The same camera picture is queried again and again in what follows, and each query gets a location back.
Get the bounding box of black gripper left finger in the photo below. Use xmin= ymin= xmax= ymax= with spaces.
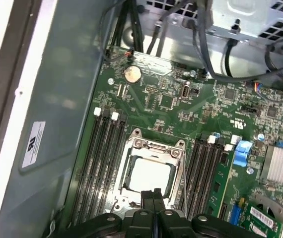
xmin=69 ymin=189 xmax=155 ymax=238

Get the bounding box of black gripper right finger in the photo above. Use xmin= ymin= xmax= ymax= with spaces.
xmin=154 ymin=187 xmax=232 ymax=238

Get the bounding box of metal wire locking lever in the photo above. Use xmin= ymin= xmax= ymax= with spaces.
xmin=183 ymin=158 xmax=189 ymax=214

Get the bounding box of silver green CPU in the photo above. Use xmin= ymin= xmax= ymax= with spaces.
xmin=128 ymin=157 xmax=174 ymax=199

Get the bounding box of metal socket cover frame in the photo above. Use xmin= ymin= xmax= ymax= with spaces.
xmin=118 ymin=140 xmax=185 ymax=211

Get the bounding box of black RAM slot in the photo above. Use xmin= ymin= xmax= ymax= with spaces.
xmin=89 ymin=111 xmax=120 ymax=218
xmin=205 ymin=138 xmax=225 ymax=218
xmin=69 ymin=107 xmax=102 ymax=225
xmin=101 ymin=115 xmax=128 ymax=215
xmin=78 ymin=109 xmax=110 ymax=221
xmin=186 ymin=135 xmax=206 ymax=215
xmin=195 ymin=135 xmax=218 ymax=216

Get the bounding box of CPU socket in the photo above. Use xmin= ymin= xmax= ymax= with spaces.
xmin=115 ymin=127 xmax=189 ymax=214

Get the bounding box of installed green RAM stick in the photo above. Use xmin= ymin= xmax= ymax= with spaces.
xmin=211 ymin=148 xmax=234 ymax=219

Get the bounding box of green motherboard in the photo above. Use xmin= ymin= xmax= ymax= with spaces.
xmin=67 ymin=46 xmax=283 ymax=238

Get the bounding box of blue plastic connector clip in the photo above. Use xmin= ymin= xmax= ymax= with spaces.
xmin=233 ymin=140 xmax=253 ymax=167

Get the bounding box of graphics card with barcode label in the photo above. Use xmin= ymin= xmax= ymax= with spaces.
xmin=244 ymin=193 xmax=283 ymax=238

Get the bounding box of internal USB port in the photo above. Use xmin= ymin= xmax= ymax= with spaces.
xmin=180 ymin=85 xmax=191 ymax=101

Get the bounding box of silver finned heatsink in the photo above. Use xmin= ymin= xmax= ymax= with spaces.
xmin=260 ymin=145 xmax=283 ymax=185

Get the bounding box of round coin cell battery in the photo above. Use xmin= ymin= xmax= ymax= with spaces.
xmin=123 ymin=65 xmax=142 ymax=84

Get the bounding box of white case label sticker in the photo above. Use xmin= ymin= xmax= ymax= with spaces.
xmin=21 ymin=120 xmax=47 ymax=169

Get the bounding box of black grey PC case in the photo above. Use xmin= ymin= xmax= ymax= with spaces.
xmin=0 ymin=0 xmax=283 ymax=238

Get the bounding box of black power cable bundle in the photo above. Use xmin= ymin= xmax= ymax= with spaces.
xmin=113 ymin=0 xmax=145 ymax=54

